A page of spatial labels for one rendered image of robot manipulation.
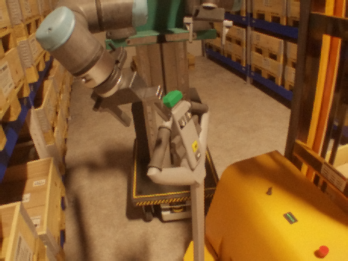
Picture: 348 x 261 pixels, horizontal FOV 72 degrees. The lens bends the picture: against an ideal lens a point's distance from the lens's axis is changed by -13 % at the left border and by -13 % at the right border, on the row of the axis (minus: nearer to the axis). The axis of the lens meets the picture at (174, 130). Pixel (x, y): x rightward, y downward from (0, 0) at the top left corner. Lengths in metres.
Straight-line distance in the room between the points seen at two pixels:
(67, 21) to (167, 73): 1.45
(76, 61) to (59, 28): 0.08
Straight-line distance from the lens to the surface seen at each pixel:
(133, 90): 0.59
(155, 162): 0.73
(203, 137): 0.98
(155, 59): 1.90
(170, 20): 1.77
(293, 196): 1.27
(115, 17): 0.65
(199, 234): 1.15
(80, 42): 0.55
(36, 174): 2.35
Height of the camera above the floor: 1.74
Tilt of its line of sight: 30 degrees down
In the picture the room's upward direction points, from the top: 5 degrees counter-clockwise
